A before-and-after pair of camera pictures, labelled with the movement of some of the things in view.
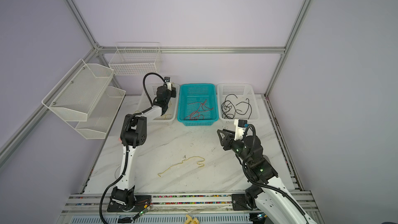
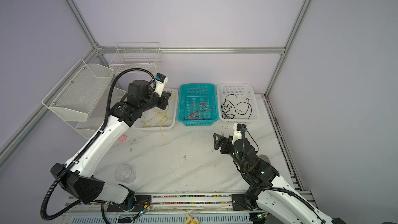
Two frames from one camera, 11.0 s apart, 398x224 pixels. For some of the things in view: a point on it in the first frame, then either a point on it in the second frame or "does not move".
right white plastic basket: (237, 101) does not move
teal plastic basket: (197, 104) does not move
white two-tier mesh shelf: (85, 99) does not move
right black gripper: (228, 139) → (226, 142)
